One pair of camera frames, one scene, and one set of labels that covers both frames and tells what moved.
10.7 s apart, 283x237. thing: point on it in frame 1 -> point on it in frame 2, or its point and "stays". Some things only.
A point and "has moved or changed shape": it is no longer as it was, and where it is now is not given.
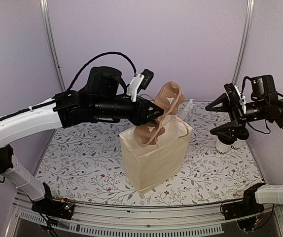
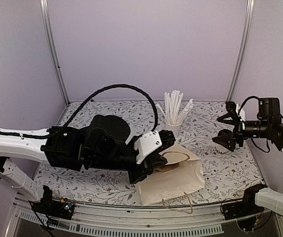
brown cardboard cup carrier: x=168 y=97 -> x=168 y=167
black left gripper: x=141 y=115 -> x=152 y=161
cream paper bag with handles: x=146 y=168 has moved or changed shape
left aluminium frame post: x=45 y=10 stays
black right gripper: x=234 y=115 -> x=230 y=137
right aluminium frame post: x=244 y=41 stays
